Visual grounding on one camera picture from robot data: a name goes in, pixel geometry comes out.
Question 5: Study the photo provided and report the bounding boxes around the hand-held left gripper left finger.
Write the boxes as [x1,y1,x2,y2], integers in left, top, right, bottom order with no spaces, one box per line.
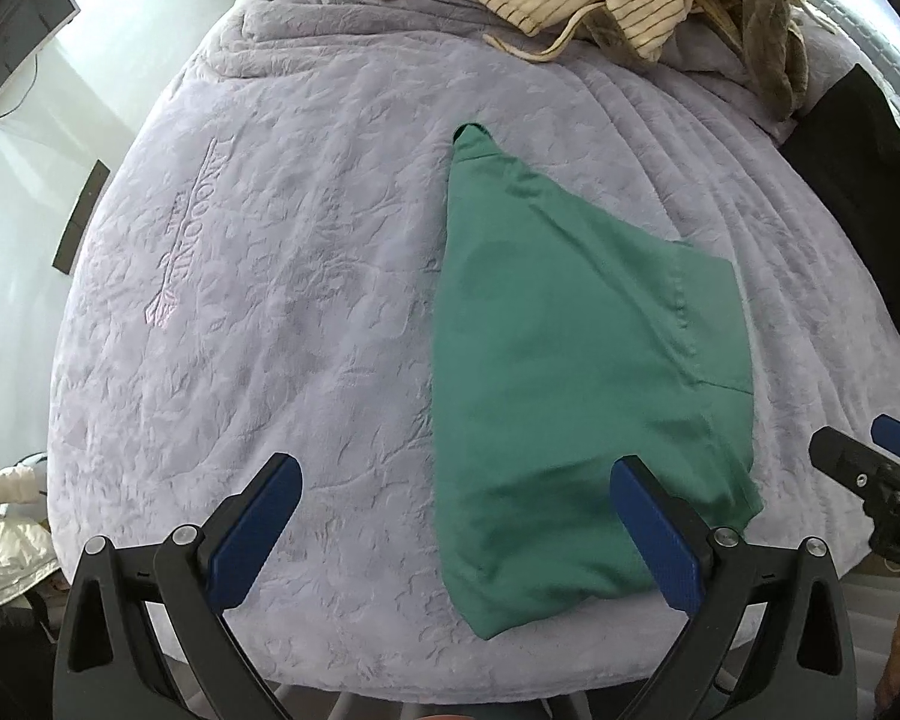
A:
[52,452,304,720]

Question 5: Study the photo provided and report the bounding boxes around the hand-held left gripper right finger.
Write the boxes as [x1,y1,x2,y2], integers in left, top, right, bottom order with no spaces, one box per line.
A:
[609,454,860,720]

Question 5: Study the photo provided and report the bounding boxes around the green work shirt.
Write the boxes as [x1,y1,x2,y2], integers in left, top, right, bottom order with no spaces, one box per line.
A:
[431,120,764,642]

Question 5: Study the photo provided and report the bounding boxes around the lilac embossed fleece blanket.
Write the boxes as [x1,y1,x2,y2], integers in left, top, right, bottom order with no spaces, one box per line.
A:
[49,0,900,698]

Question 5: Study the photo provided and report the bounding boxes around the black cloth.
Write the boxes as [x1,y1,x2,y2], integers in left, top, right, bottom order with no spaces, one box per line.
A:
[780,64,900,335]

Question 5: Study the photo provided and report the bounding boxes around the white puffy jacket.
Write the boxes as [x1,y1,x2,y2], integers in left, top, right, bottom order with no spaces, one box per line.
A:
[0,457,65,608]

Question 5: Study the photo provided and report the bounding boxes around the dark cloth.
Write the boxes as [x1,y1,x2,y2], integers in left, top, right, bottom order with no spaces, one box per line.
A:
[0,589,72,720]

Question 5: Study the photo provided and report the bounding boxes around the white quilted padding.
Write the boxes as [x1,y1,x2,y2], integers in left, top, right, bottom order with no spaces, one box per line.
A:
[799,0,900,143]

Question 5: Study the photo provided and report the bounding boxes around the olive ribbed garment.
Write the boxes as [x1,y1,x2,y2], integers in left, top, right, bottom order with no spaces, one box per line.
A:
[292,0,811,121]

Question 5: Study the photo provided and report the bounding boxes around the dark wall strip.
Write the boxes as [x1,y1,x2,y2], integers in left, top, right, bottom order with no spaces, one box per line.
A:
[51,160,111,275]

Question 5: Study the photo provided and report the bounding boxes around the thin black cable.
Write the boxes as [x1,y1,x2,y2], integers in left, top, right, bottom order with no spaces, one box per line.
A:
[0,52,46,122]

